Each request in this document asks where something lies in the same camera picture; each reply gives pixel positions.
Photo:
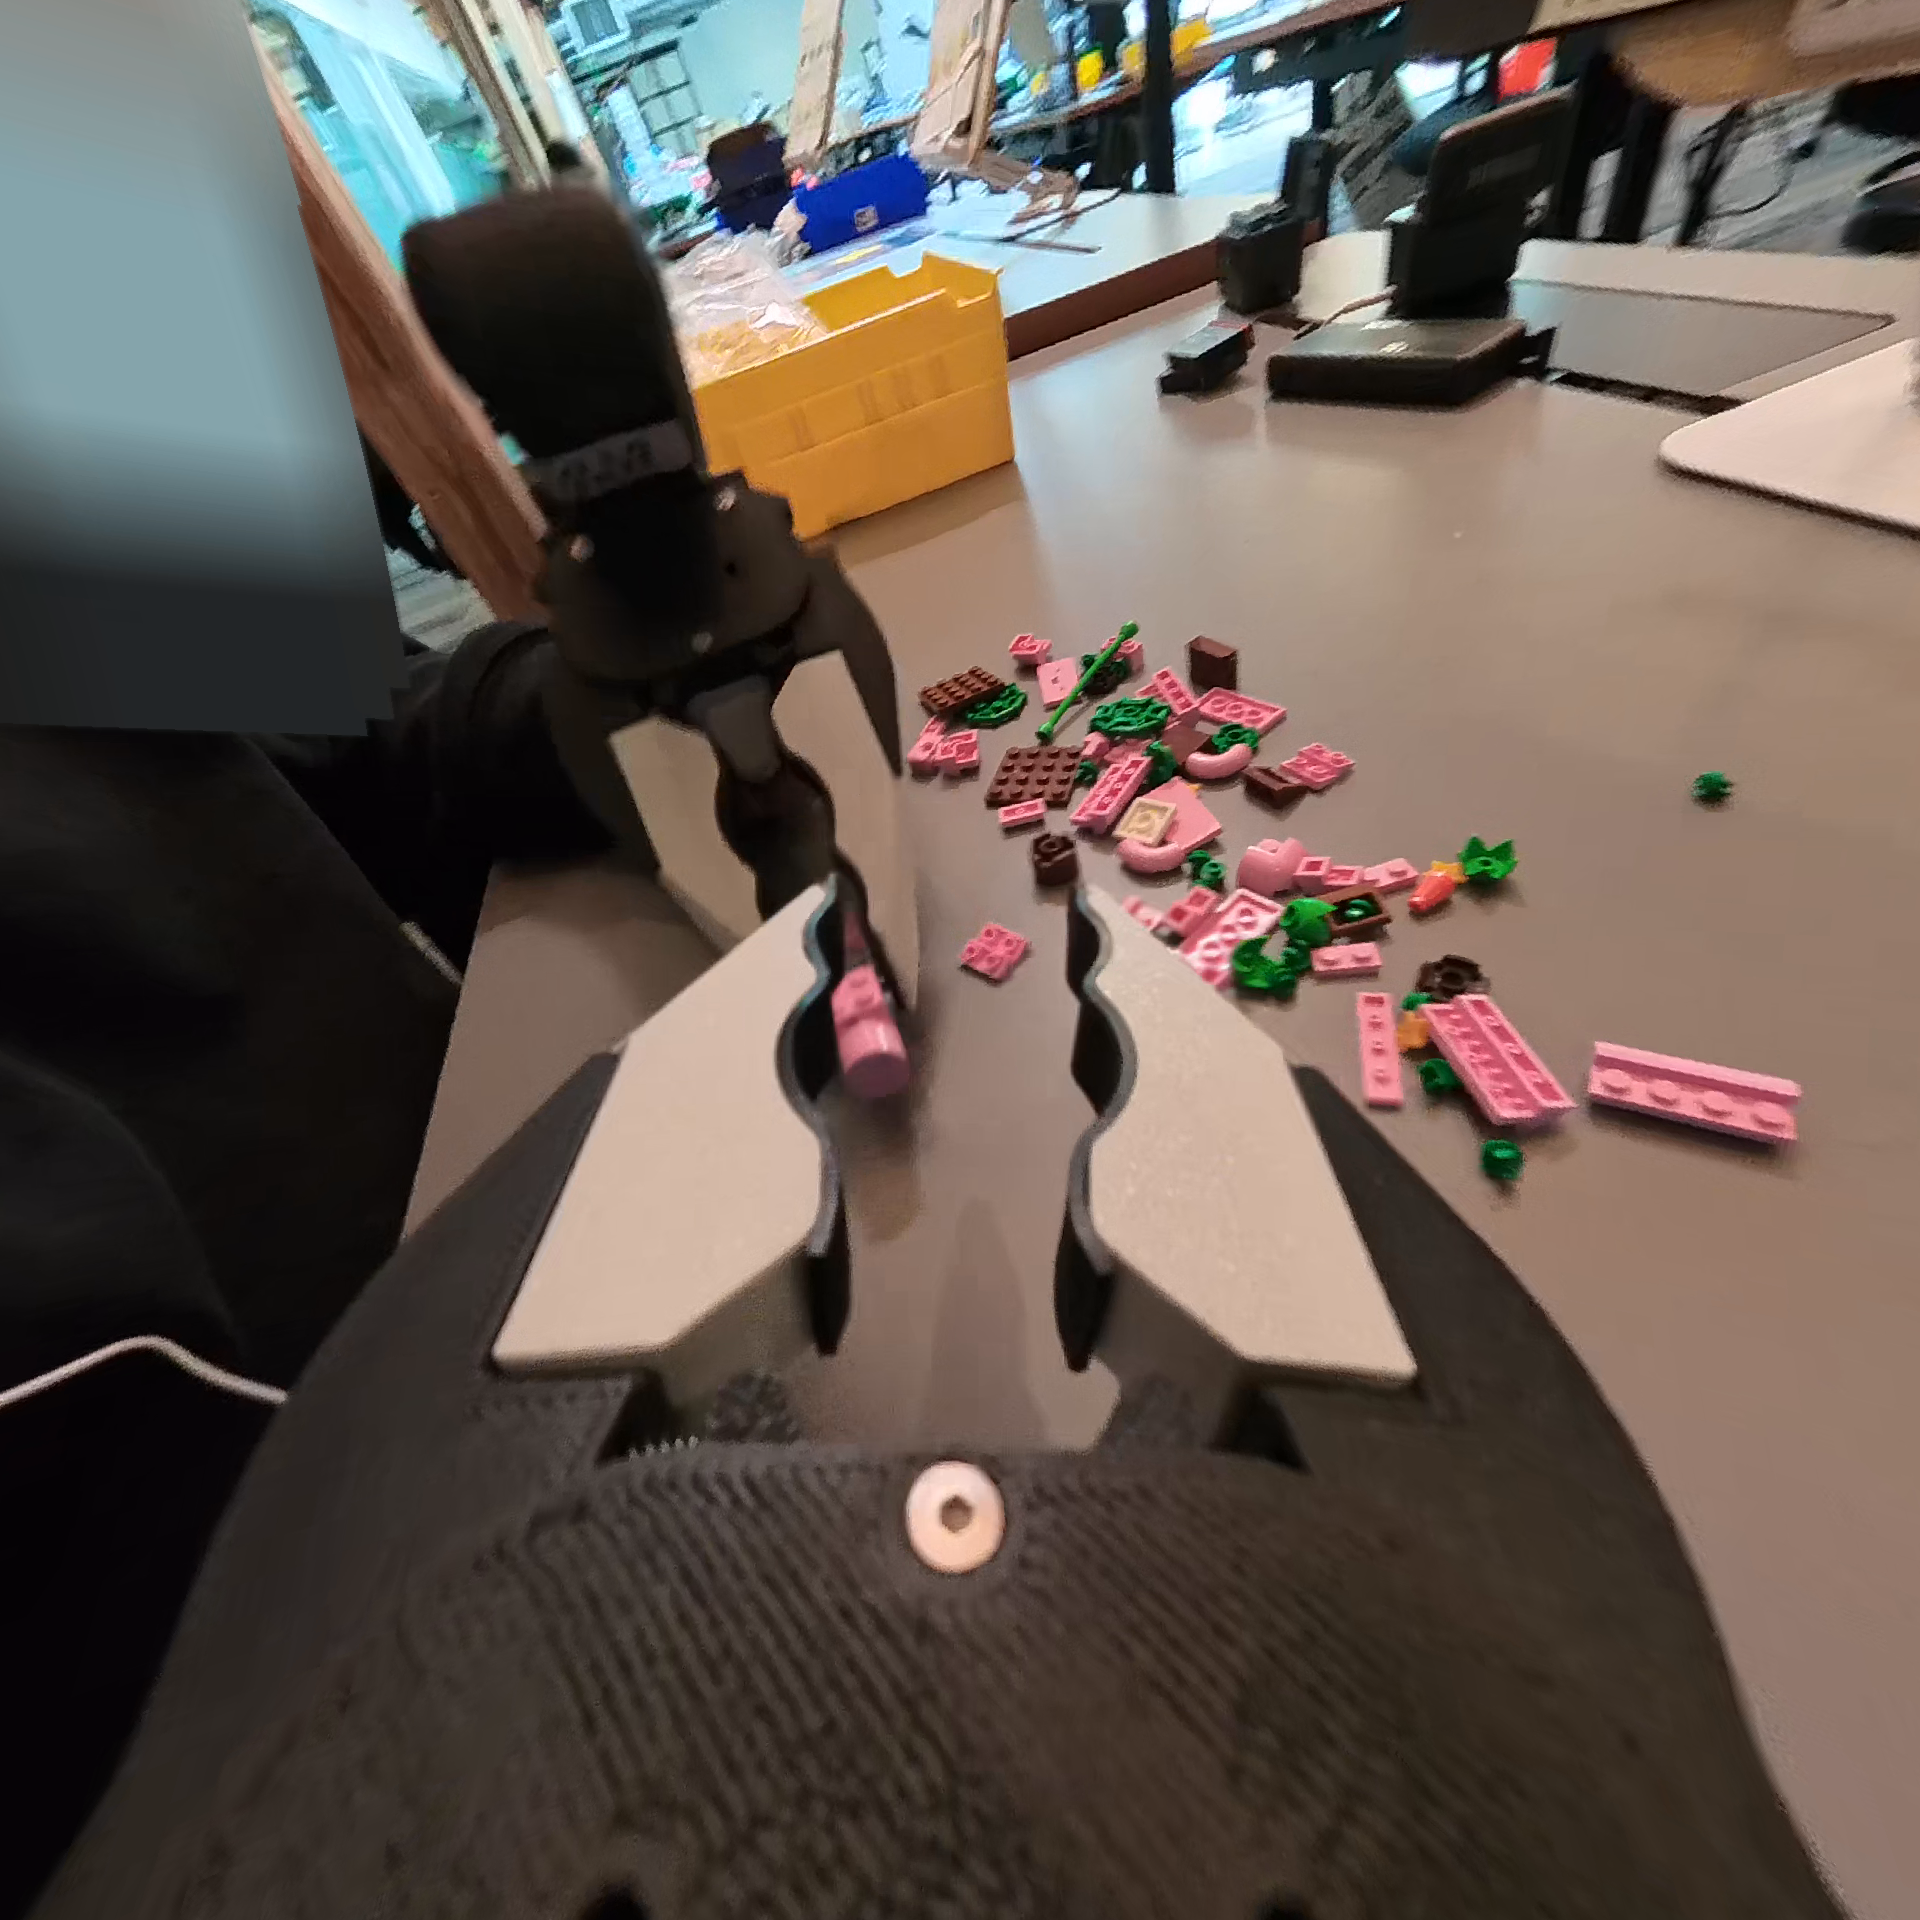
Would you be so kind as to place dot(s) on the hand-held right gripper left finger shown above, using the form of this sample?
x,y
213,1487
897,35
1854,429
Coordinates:
x,y
675,1200

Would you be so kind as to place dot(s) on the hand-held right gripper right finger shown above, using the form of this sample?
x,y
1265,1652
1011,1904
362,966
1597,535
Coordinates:
x,y
1245,1214

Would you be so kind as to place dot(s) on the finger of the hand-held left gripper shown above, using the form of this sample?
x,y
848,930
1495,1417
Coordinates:
x,y
683,811
862,795

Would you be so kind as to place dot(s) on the pink round toy brick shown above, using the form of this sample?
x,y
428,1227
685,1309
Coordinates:
x,y
871,1042

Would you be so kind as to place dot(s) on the person's left forearm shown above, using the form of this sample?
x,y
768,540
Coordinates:
x,y
480,750

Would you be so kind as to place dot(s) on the clear plastic bags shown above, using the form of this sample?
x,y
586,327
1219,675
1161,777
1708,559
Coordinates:
x,y
734,308

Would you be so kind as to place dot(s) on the pile of pink toy bricks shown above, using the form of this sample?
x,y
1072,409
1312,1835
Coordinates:
x,y
1245,901

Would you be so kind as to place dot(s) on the yellow plastic bin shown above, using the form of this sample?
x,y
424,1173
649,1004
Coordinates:
x,y
871,404

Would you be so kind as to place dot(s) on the blue plastic bin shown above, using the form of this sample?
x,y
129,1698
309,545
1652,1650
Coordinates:
x,y
862,203

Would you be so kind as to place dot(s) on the person's black jacket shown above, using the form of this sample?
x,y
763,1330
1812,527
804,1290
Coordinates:
x,y
180,1051

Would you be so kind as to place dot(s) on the cardboard display stand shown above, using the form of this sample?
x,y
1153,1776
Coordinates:
x,y
982,91
833,69

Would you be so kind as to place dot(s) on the small black adapter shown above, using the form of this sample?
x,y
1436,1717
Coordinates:
x,y
1208,357

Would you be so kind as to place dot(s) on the small black box device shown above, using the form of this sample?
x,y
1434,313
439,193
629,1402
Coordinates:
x,y
1269,255

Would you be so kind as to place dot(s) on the black metal pole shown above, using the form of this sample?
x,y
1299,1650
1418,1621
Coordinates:
x,y
1159,91

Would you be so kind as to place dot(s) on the black charger stand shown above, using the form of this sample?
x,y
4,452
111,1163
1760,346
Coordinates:
x,y
1485,210

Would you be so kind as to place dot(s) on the white book stand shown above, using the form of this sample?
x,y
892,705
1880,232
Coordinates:
x,y
1815,435

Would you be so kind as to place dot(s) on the wooden post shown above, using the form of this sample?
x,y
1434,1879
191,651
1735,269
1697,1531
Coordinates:
x,y
404,391

